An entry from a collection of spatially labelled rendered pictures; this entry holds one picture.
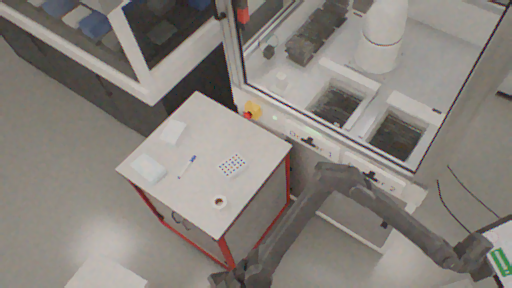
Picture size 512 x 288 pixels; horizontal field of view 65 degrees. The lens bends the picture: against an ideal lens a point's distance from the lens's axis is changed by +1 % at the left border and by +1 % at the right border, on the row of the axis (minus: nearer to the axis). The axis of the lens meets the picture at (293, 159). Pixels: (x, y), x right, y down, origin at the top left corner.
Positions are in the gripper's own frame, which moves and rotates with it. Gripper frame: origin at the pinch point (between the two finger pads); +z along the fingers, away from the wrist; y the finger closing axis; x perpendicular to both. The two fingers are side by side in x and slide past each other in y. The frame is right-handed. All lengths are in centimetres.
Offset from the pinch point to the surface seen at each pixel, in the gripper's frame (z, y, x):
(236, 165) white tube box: -35, 77, 69
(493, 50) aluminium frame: -39, 38, -42
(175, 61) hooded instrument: -58, 135, 69
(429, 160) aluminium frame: -4.0, 39.1, -0.8
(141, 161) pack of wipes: -68, 90, 96
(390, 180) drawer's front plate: 4.2, 45.1, 21.2
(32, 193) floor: -87, 140, 216
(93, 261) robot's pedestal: -83, 50, 115
